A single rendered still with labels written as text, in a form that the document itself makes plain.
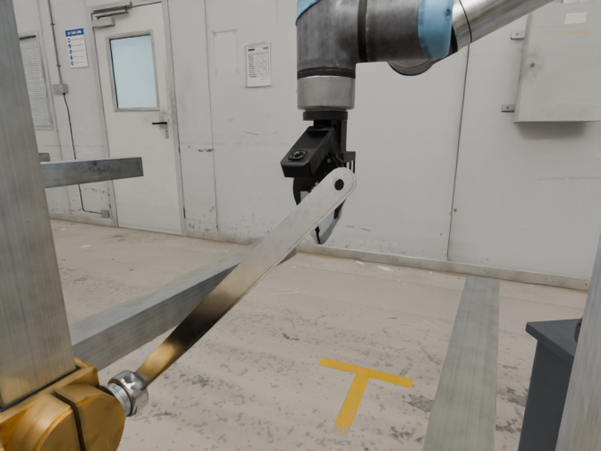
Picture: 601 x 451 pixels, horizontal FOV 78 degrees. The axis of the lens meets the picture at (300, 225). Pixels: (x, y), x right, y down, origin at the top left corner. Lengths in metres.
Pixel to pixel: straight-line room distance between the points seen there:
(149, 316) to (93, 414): 0.12
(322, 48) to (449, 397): 0.47
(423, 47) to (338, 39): 0.11
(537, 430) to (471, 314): 0.71
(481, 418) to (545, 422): 0.77
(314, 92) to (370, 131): 2.27
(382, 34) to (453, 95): 2.22
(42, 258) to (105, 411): 0.09
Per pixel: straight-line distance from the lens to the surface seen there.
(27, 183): 0.22
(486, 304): 0.35
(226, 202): 3.40
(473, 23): 0.71
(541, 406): 1.00
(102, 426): 0.24
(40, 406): 0.24
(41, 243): 0.22
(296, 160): 0.51
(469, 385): 0.25
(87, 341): 0.30
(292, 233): 0.18
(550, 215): 2.86
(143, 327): 0.33
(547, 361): 0.95
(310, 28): 0.58
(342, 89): 0.57
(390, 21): 0.56
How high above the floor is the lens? 1.00
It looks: 14 degrees down
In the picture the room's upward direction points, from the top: straight up
